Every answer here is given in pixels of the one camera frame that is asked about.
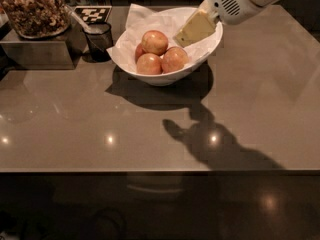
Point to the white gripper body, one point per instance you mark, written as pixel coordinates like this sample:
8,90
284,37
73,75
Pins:
228,4

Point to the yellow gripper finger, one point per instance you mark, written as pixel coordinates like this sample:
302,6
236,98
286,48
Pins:
198,27

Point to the red-yellow apple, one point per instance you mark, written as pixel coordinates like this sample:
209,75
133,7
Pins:
155,42
149,64
174,59

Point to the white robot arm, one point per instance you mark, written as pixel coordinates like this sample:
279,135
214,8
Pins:
202,23

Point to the white bowl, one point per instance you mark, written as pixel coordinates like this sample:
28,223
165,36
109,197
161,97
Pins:
166,78

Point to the hidden back red apple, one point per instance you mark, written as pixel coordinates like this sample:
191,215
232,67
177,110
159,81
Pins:
139,51

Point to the white paper liner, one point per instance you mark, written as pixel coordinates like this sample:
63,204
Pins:
156,20

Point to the black mesh cup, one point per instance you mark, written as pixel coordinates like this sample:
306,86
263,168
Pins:
99,39

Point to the black white marker card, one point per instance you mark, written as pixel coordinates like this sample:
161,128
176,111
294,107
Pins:
93,14

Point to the white utensil in cup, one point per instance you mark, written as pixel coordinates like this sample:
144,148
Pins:
77,18

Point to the glass jar of snacks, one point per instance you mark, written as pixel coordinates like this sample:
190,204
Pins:
37,19

